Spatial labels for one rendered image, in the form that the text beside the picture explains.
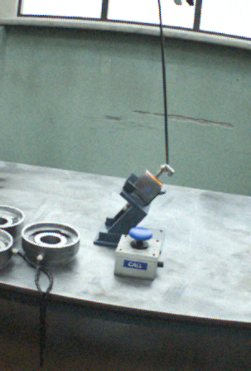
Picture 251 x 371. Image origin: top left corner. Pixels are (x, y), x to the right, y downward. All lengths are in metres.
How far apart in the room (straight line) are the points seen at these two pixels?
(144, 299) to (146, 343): 0.33
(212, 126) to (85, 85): 0.62
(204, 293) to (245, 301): 0.07
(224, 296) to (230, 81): 1.67
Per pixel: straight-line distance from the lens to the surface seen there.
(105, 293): 0.87
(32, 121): 2.64
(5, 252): 0.90
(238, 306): 0.88
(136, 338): 1.20
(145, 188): 1.01
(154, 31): 2.37
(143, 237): 0.91
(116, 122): 2.54
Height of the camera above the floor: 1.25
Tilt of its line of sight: 20 degrees down
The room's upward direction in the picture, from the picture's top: 6 degrees clockwise
